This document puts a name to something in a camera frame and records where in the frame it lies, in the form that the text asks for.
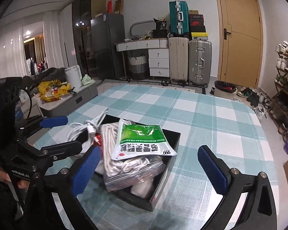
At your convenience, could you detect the pile of assorted shoes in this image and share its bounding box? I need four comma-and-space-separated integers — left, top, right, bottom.
233, 86, 270, 120

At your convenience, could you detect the wooden shoe rack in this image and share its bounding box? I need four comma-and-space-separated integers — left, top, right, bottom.
270, 41, 288, 142

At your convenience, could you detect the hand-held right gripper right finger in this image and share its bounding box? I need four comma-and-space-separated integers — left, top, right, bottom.
195, 145, 277, 230

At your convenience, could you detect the white cable bundle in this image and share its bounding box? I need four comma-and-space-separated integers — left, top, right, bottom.
55, 108, 108, 159

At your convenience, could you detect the dark glass cabinet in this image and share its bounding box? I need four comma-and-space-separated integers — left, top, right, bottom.
71, 0, 93, 75

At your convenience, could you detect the yellow plastic bag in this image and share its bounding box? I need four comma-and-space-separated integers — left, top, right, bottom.
38, 80, 71, 102

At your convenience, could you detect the black cable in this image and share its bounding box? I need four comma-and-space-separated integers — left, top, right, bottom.
19, 88, 33, 120

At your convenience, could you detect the silver suitcase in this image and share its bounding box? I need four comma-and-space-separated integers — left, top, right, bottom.
188, 39, 212, 88

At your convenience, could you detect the person's left hand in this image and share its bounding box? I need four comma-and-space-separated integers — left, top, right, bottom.
0, 166, 31, 190

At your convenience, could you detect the grey refrigerator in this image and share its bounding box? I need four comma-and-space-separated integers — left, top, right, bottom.
90, 13, 125, 80

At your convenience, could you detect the person's left forearm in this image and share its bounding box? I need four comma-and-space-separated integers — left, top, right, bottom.
0, 172, 23, 230

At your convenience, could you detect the black bag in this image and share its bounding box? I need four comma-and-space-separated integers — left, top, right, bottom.
153, 17, 169, 32

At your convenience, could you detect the beige suitcase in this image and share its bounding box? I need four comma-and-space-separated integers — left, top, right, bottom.
168, 37, 190, 82

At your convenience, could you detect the black storage box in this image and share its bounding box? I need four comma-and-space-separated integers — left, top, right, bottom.
72, 114, 181, 212

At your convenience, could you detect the grey and white laundry basket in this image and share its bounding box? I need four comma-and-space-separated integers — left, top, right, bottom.
128, 53, 148, 80

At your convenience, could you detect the dark cloth pile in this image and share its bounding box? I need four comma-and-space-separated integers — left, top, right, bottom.
22, 67, 68, 87

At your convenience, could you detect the white desk with drawers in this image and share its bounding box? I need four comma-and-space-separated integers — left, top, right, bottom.
115, 38, 170, 81

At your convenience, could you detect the green and white packet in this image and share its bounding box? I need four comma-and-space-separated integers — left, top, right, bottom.
111, 118, 178, 161

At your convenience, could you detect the grey oval frame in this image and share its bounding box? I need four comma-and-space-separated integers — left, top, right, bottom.
130, 21, 156, 39

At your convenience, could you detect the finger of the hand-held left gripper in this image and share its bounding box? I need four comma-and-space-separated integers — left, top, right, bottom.
26, 116, 68, 131
34, 141, 83, 159

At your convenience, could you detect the grey side cabinet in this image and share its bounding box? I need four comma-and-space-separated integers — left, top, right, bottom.
38, 80, 98, 118

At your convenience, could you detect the white foam sheet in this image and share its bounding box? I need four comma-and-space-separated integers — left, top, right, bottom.
130, 180, 157, 199

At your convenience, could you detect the teal suitcase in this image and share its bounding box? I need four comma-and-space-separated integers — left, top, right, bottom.
169, 1, 190, 38

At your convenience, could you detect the bag of white rope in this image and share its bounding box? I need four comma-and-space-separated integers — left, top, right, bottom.
99, 122, 170, 192

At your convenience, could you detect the white bin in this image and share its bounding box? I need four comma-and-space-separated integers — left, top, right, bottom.
64, 65, 82, 89

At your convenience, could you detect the wooden door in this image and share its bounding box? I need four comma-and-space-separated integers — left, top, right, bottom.
213, 0, 264, 89

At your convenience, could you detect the white curtain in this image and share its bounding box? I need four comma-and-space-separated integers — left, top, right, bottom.
43, 11, 73, 70

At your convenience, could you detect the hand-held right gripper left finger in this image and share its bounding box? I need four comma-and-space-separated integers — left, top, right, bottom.
44, 146, 102, 230

